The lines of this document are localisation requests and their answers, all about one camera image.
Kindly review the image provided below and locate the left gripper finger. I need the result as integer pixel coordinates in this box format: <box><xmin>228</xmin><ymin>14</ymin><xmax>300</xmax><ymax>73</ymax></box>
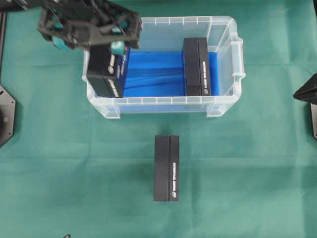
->
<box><xmin>52</xmin><ymin>37</ymin><xmax>67</xmax><ymax>50</ymax></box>
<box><xmin>110</xmin><ymin>41</ymin><xmax>125</xmax><ymax>55</ymax></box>

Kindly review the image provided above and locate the blue foam liner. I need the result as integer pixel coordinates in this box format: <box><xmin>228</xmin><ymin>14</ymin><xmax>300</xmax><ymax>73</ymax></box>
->
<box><xmin>123</xmin><ymin>51</ymin><xmax>220</xmax><ymax>98</ymax></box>

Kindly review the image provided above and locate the green table cloth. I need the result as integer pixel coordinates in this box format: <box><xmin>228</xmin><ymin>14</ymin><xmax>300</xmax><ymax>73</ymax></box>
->
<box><xmin>0</xmin><ymin>0</ymin><xmax>317</xmax><ymax>238</ymax></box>

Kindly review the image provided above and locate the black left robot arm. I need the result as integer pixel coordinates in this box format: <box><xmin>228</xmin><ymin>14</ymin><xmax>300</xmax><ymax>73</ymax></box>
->
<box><xmin>0</xmin><ymin>0</ymin><xmax>142</xmax><ymax>55</ymax></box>

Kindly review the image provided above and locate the black box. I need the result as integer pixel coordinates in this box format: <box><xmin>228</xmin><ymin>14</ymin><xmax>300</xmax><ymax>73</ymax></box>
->
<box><xmin>86</xmin><ymin>45</ymin><xmax>130</xmax><ymax>98</ymax></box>
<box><xmin>154</xmin><ymin>135</ymin><xmax>180</xmax><ymax>202</ymax></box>
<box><xmin>182</xmin><ymin>38</ymin><xmax>211</xmax><ymax>96</ymax></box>

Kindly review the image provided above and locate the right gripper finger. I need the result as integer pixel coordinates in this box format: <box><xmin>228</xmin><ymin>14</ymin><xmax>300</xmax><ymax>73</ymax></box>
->
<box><xmin>293</xmin><ymin>74</ymin><xmax>317</xmax><ymax>102</ymax></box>

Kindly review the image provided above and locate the clear plastic storage case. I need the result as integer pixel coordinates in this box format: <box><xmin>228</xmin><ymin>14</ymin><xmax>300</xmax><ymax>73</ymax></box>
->
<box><xmin>87</xmin><ymin>16</ymin><xmax>245</xmax><ymax>119</ymax></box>

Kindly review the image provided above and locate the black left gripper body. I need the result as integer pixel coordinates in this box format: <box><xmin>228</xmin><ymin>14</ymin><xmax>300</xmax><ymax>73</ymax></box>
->
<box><xmin>38</xmin><ymin>0</ymin><xmax>142</xmax><ymax>50</ymax></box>

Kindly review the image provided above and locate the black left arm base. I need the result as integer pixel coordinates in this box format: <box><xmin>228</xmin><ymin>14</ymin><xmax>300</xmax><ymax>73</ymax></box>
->
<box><xmin>0</xmin><ymin>86</ymin><xmax>16</xmax><ymax>146</ymax></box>

